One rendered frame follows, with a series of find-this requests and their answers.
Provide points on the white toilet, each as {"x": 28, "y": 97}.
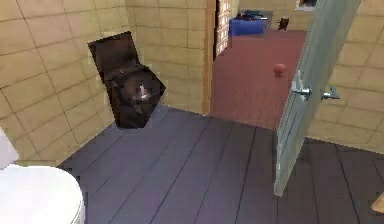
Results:
{"x": 36, "y": 193}

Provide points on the white shelf unit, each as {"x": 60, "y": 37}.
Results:
{"x": 222, "y": 26}

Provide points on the red ball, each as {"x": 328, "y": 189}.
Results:
{"x": 279, "y": 69}

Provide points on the blue bed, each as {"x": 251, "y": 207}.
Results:
{"x": 247, "y": 24}

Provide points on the pale grey-green room door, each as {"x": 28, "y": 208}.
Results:
{"x": 310, "y": 86}

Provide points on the small black stool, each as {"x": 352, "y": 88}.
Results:
{"x": 283, "y": 23}

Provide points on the tan wooden furniture corner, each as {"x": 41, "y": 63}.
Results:
{"x": 378, "y": 202}

